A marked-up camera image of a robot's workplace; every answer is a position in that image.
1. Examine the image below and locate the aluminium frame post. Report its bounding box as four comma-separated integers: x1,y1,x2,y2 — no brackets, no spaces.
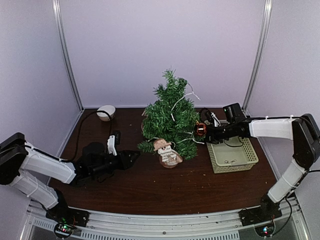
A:
52,0,84,111
242,0,273,112

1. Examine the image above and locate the black cable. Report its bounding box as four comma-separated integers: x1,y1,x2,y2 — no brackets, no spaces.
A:
198,107,245,148
59,111,113,163

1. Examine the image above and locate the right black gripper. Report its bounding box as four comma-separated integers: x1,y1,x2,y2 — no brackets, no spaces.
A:
194,122,236,145

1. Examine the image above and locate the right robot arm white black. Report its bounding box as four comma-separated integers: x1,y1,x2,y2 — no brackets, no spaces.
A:
199,103,320,221

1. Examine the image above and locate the left aluminium frame post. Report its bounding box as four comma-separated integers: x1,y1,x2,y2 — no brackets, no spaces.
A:
52,0,84,111

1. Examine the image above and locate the small green christmas tree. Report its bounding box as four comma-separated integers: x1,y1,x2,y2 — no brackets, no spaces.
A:
137,68,203,160

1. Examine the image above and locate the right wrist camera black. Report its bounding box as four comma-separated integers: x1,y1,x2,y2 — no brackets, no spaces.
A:
204,110,221,127

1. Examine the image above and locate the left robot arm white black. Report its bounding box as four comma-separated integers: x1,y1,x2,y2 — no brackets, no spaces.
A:
0,132,141,222

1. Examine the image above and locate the red bauble ornament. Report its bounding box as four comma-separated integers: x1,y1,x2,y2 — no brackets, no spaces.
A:
194,122,207,137

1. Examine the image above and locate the white round ornament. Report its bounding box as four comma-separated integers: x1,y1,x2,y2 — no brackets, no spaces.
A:
153,138,183,169

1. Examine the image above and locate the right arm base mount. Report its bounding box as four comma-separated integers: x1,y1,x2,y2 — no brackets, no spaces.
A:
238,194,282,226

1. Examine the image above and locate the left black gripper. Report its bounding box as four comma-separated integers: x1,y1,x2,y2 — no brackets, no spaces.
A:
90,150,141,179

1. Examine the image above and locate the right black cable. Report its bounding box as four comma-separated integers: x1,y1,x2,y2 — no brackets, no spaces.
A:
198,107,245,148

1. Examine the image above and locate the right aluminium frame post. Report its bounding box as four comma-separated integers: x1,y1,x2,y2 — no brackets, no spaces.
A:
242,0,273,112

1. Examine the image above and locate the small white bowl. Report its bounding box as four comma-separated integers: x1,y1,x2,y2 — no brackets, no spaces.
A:
96,105,116,122

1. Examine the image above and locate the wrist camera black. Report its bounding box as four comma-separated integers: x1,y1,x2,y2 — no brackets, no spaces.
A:
204,110,221,127
107,130,121,156

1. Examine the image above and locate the beige plastic basket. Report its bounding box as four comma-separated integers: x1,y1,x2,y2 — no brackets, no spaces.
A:
206,136,259,174

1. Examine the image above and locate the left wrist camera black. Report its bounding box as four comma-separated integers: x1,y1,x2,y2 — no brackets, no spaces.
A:
107,130,121,156

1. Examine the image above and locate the left black cable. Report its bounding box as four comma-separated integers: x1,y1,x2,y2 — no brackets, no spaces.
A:
59,111,113,163

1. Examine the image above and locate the front aluminium rail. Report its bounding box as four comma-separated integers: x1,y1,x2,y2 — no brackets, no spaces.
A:
24,192,306,240

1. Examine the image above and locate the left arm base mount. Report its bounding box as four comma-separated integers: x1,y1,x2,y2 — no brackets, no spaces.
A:
45,190,90,227

